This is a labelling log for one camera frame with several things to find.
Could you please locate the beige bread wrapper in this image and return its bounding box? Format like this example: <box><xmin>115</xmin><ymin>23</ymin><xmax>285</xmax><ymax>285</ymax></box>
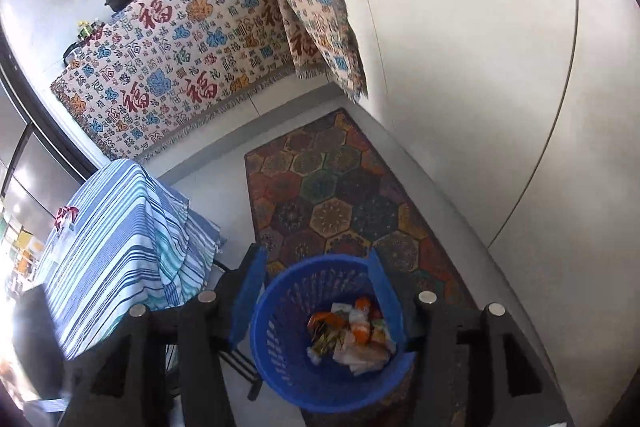
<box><xmin>333</xmin><ymin>331</ymin><xmax>395</xmax><ymax>376</ymax></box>

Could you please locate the orange white wrapper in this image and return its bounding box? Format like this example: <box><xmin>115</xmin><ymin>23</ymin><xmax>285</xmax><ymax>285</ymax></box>
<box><xmin>307</xmin><ymin>297</ymin><xmax>395</xmax><ymax>350</ymax></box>

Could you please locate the blue plastic trash basket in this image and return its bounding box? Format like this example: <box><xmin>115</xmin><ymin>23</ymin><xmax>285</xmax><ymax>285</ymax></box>
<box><xmin>250</xmin><ymin>254</ymin><xmax>414</xmax><ymax>414</ymax></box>

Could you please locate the blue striped tablecloth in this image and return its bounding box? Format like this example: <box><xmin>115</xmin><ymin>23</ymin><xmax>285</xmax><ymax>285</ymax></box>
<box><xmin>35</xmin><ymin>159</ymin><xmax>226</xmax><ymax>359</ymax></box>

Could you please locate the green yellow snack bag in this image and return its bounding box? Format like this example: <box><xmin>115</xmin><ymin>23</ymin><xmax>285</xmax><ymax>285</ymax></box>
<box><xmin>307</xmin><ymin>327</ymin><xmax>347</xmax><ymax>365</ymax></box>

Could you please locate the crushed red soda can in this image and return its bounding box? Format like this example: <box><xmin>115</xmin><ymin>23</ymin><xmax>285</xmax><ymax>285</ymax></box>
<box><xmin>54</xmin><ymin>206</ymin><xmax>79</xmax><ymax>231</ymax></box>

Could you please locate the stainless steel refrigerator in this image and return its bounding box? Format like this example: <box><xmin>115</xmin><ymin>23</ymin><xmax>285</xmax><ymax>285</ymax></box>
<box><xmin>1</xmin><ymin>76</ymin><xmax>96</xmax><ymax>237</ymax></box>

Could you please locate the hexagon pattern floor rug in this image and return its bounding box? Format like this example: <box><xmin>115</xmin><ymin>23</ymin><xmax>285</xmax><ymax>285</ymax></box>
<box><xmin>245</xmin><ymin>109</ymin><xmax>474</xmax><ymax>426</ymax></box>

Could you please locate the patterned fu character blanket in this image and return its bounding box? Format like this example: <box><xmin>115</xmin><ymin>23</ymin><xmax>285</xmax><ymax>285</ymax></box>
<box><xmin>51</xmin><ymin>0</ymin><xmax>367</xmax><ymax>160</ymax></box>

